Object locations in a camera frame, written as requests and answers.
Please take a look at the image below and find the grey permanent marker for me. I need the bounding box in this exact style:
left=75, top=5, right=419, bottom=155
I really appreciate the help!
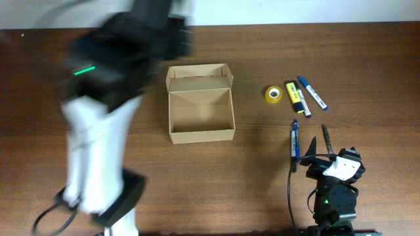
left=291, top=130, right=297, bottom=173

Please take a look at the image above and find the black ballpoint pen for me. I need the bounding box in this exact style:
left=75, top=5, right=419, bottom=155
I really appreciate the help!
left=322, top=124, right=334, bottom=154

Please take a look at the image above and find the blue ballpoint pen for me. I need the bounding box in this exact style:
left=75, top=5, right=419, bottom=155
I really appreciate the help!
left=293, top=119, right=300, bottom=159

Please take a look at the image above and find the yellow highlighter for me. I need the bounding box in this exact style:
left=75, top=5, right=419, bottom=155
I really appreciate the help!
left=285, top=81, right=305, bottom=113

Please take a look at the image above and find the yellow tape roll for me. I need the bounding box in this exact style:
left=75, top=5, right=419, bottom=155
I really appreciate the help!
left=264, top=86, right=283, bottom=104

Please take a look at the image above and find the blue cap whiteboard marker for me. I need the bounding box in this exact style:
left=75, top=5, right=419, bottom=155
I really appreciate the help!
left=299, top=77, right=329, bottom=111

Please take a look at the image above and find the black cap whiteboard marker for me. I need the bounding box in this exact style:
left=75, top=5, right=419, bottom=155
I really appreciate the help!
left=294, top=80, right=312, bottom=118

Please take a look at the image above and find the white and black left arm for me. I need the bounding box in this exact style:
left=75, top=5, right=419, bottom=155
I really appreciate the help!
left=56, top=0, right=192, bottom=235

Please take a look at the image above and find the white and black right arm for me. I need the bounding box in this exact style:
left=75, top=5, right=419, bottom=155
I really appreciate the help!
left=302, top=138, right=366, bottom=236

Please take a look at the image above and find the open brown cardboard box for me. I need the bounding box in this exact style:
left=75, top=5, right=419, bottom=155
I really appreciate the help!
left=166, top=64, right=236, bottom=144

